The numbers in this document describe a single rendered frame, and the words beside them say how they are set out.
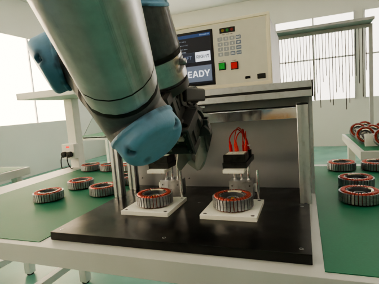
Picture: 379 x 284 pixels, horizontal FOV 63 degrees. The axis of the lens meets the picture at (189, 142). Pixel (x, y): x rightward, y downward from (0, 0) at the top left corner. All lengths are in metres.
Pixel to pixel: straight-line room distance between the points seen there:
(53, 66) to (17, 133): 6.08
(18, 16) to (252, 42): 6.26
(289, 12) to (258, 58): 6.50
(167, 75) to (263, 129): 0.67
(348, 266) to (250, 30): 0.66
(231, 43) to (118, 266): 0.68
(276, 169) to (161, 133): 0.82
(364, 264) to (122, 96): 0.56
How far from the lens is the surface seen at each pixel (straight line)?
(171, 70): 0.46
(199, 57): 1.01
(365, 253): 0.74
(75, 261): 0.84
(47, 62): 0.40
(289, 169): 1.10
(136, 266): 0.74
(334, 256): 0.71
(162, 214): 0.88
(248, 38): 0.98
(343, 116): 7.27
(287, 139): 1.08
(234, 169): 0.89
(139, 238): 0.77
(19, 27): 6.92
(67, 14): 0.22
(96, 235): 0.83
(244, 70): 0.97
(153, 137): 0.31
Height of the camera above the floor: 1.07
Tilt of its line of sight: 6 degrees down
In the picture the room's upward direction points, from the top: 4 degrees counter-clockwise
